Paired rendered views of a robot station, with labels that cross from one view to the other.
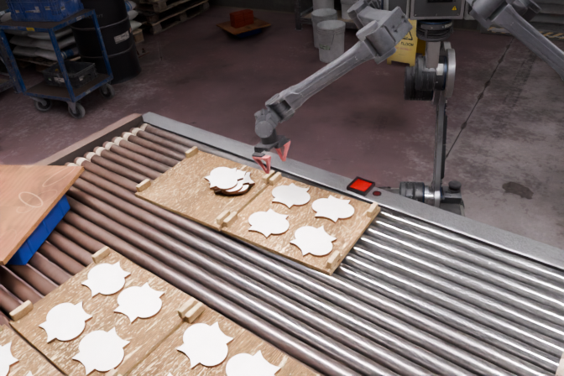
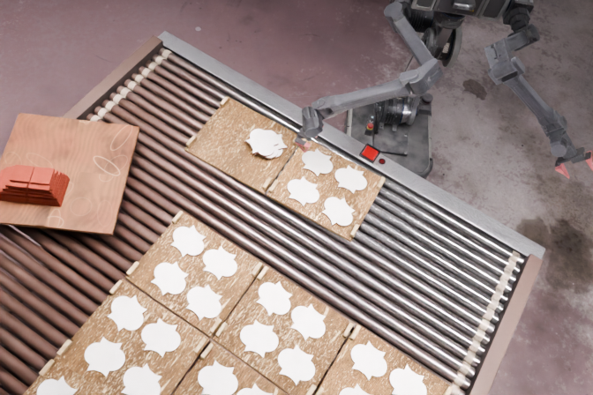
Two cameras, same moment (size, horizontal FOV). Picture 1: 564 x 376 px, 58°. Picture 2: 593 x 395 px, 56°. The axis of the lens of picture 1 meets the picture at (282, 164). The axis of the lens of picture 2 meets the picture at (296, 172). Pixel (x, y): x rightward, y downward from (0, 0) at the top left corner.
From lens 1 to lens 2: 1.15 m
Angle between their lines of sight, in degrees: 29
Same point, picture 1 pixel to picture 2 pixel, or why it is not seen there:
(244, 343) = (299, 297)
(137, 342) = (226, 294)
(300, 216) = (326, 184)
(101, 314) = (194, 272)
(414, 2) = (439, 0)
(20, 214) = (105, 182)
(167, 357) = (250, 307)
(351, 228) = (364, 199)
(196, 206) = (242, 167)
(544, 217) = (491, 121)
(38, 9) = not seen: outside the picture
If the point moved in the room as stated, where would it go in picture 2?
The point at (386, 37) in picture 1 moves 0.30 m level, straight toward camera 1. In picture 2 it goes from (423, 85) to (424, 153)
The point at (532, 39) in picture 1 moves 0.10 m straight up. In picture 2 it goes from (526, 97) to (538, 80)
